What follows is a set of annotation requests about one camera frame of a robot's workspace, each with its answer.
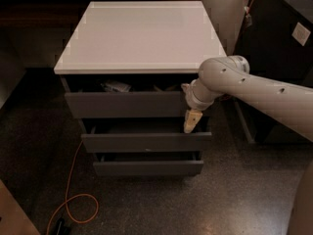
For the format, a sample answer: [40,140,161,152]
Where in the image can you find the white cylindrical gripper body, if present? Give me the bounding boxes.
[185,79,216,112]

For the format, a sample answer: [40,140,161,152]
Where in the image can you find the grey top drawer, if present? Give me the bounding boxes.
[61,73,196,118]

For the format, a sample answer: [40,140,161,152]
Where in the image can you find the grey drawer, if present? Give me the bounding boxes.
[81,117,211,153]
[61,73,196,118]
[93,152,203,176]

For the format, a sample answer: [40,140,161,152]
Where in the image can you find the green yellow sponge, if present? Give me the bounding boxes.
[153,85,178,92]

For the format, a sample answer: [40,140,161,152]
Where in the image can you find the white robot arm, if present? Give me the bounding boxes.
[182,56,313,235]

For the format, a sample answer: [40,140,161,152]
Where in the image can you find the grey drawer cabinet white top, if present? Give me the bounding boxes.
[53,0,228,178]

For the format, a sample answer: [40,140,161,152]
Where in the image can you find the grey middle drawer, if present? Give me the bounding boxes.
[81,117,211,153]

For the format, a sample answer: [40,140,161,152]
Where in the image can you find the grey bottom drawer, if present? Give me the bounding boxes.
[93,152,203,176]

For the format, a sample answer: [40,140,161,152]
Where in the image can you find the clear plastic water bottle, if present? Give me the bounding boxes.
[102,80,131,92]

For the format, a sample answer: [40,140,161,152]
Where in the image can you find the white label on cabinet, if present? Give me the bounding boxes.
[291,23,311,46]

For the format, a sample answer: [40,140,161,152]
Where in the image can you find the black plug on floor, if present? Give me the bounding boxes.
[52,218,70,235]

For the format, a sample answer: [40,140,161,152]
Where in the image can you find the dark wooden shelf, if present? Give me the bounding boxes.
[0,0,200,28]

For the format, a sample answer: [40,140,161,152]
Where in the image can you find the cardboard box corner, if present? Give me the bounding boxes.
[0,180,40,235]

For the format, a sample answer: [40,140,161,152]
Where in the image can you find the orange cable on floor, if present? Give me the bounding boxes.
[45,140,100,235]

